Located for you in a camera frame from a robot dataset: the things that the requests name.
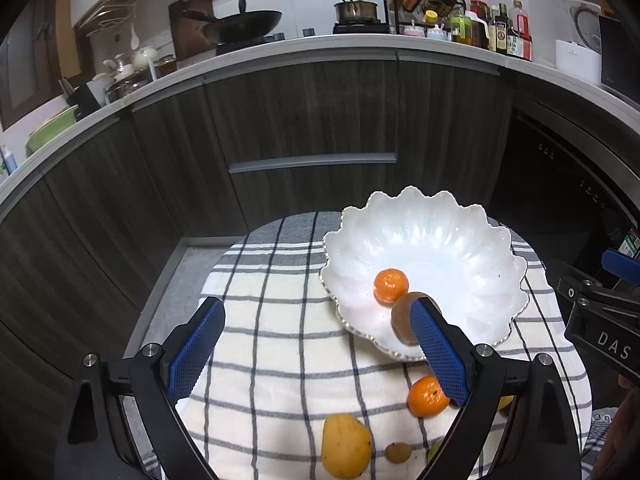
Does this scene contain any person's right hand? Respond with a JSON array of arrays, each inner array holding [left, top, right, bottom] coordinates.
[[595, 375, 640, 480]]

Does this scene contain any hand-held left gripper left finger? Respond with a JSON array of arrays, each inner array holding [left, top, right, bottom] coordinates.
[[52, 296, 226, 480]]

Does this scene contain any grey patterned fabric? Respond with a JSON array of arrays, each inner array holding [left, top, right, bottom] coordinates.
[[580, 407, 621, 480]]

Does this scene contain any row of condiment bottles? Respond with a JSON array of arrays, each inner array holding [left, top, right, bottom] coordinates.
[[447, 0, 535, 62]]

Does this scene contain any black knife block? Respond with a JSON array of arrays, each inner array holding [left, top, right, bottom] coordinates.
[[60, 77, 102, 121]]

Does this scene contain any small tangerine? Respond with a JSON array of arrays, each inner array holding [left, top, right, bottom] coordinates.
[[373, 267, 410, 306]]

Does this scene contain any black wire spice rack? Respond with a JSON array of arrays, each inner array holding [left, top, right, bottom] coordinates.
[[381, 0, 463, 36]]

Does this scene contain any black appliance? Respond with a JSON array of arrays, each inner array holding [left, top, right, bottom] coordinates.
[[597, 14, 640, 95]]

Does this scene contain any white checked cloth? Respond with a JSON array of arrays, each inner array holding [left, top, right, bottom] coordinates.
[[140, 211, 593, 480]]

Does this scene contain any white teapot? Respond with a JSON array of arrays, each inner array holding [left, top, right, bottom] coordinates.
[[132, 46, 159, 81]]

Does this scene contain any brown longan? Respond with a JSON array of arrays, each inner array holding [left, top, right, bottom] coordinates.
[[384, 441, 413, 465]]

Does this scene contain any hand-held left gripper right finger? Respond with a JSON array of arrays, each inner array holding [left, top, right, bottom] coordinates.
[[410, 296, 583, 480]]

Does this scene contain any black wok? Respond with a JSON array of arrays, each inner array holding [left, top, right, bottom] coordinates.
[[181, 0, 283, 45]]

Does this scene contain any green basin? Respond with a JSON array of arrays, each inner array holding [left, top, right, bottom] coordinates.
[[25, 105, 81, 156]]

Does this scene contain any brown cutting board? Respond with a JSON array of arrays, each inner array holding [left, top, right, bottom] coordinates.
[[168, 0, 216, 61]]

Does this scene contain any cabinet drawer with metal handle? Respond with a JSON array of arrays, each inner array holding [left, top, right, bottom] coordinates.
[[227, 152, 398, 233]]

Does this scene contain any black gas stove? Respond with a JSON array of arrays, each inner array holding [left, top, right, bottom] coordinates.
[[215, 19, 391, 56]]

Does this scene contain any green label sticker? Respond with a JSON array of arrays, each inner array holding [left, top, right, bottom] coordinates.
[[619, 229, 640, 262]]

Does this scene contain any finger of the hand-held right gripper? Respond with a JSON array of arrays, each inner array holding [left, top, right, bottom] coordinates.
[[545, 259, 640, 311], [601, 248, 640, 286]]

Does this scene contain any steel pot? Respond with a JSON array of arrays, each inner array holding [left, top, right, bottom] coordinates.
[[105, 72, 151, 106]]

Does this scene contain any yellow mango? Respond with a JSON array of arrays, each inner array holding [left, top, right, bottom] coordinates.
[[321, 413, 373, 479]]

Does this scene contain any brown kiwi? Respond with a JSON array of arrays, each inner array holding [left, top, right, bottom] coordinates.
[[391, 291, 442, 346]]

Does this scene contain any white rice cooker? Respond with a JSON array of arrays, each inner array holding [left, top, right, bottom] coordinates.
[[566, 0, 603, 52]]

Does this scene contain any steel saucepan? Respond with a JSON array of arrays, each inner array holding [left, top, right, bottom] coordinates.
[[334, 0, 379, 23]]

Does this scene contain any wall dish rack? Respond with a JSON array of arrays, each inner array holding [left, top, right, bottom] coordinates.
[[82, 0, 138, 37]]

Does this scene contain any white scalloped bowl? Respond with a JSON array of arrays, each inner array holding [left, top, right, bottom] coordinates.
[[320, 186, 530, 361]]

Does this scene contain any large tangerine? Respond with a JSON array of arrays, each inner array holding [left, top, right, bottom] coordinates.
[[406, 375, 451, 418]]

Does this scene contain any black dishwasher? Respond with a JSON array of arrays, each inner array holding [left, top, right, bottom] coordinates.
[[489, 95, 640, 286]]

